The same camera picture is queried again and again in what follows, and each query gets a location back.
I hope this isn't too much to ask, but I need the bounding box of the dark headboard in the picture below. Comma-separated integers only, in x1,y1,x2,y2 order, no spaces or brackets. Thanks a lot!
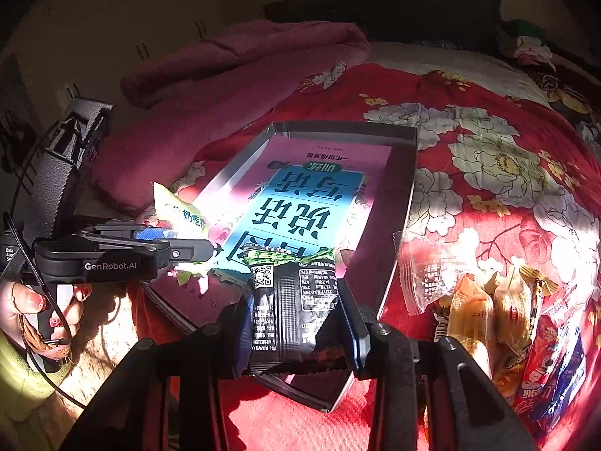
263,0,503,52

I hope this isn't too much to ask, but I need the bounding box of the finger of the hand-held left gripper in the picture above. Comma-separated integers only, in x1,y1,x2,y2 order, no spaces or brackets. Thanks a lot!
80,220,179,250
157,239,216,266

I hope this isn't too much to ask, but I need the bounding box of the pink and blue book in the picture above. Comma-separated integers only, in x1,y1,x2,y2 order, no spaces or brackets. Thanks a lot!
155,137,393,334

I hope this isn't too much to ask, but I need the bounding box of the person's left forearm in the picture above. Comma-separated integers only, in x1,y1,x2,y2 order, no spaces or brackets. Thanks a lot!
0,329,71,422

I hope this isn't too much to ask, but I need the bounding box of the clear cake packet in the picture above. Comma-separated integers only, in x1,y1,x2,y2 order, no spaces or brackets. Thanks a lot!
392,230,465,316

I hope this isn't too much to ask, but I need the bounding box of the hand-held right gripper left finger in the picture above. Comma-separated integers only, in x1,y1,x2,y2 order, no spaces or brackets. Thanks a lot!
59,282,257,451

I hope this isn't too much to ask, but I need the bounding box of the pink blanket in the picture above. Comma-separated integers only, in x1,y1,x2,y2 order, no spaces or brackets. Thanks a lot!
91,19,371,212

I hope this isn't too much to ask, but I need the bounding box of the orange snack packet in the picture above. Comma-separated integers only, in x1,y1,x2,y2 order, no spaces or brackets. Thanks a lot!
491,338,533,402
444,272,495,379

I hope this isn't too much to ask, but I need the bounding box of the striped blue white snack packet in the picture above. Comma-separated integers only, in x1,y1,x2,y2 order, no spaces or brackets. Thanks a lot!
432,307,454,341

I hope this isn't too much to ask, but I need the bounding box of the red snack packet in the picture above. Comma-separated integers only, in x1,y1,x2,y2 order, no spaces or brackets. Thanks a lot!
512,312,571,433

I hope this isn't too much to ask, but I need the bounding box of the black snack packet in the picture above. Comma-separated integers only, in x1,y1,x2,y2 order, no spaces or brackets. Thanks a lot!
244,248,350,377

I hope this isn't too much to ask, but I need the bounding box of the yellow-green snack packet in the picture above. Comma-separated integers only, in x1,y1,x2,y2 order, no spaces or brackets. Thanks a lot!
153,182,212,287

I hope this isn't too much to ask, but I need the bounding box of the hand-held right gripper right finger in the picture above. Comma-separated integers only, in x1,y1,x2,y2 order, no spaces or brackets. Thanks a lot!
335,279,541,451

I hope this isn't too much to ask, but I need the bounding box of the metal tray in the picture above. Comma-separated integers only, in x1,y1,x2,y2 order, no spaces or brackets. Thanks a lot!
141,121,420,414

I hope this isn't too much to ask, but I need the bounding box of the red floral bedsheet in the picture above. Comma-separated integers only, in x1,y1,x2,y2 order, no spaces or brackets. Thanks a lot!
89,61,601,451

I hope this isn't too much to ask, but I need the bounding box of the person's left hand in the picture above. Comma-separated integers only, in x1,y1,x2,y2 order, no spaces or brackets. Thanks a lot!
0,279,92,353

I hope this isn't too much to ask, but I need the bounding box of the wooden wardrobe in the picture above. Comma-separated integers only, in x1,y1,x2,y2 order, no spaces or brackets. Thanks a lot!
0,0,226,118

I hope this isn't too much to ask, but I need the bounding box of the pale bed sheet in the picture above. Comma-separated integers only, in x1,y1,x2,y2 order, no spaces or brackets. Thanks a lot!
366,42,550,104

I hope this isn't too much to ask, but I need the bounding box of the pile of clothes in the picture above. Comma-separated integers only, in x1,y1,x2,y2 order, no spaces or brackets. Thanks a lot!
498,19,601,118

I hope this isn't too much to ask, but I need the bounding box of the golden snack packet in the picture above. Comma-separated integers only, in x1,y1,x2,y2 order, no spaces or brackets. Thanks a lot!
491,270,533,355
516,263,559,320

